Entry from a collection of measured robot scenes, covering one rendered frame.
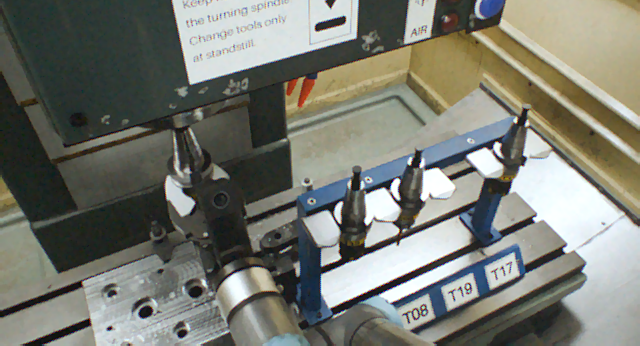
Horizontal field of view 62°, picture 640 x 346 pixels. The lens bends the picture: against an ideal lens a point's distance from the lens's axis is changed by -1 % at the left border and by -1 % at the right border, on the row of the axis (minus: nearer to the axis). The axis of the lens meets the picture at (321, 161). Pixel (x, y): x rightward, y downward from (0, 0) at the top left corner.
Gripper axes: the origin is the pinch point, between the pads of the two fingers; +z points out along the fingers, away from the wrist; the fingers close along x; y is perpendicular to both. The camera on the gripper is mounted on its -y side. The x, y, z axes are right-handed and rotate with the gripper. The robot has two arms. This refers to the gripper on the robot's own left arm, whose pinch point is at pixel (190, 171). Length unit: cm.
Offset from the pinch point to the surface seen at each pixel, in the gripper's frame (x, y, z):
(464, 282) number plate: 45, 38, -19
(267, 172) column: 27, 54, 43
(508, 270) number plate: 56, 39, -20
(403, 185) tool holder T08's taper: 31.2, 7.9, -11.4
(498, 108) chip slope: 99, 49, 30
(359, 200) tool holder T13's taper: 22.0, 5.4, -12.5
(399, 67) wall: 97, 64, 80
